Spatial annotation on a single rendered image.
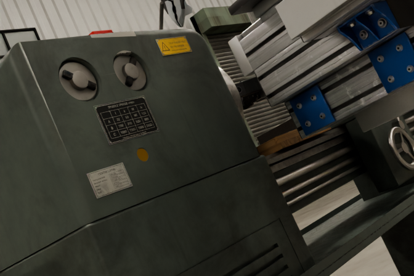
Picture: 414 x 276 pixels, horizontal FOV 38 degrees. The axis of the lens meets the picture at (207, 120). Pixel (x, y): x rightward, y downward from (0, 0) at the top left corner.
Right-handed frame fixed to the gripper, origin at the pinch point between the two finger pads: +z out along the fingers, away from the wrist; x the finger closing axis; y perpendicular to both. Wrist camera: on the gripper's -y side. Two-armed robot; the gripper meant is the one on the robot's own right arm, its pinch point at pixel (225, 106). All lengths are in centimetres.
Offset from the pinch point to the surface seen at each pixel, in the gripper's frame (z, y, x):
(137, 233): -31, -79, -27
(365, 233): -34, -8, -53
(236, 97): -19.1, -16.8, -2.5
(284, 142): -21.4, -7.7, -20.2
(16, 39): 661, 383, 344
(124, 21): 670, 628, 363
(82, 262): -25, -89, -28
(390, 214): -33, 9, -53
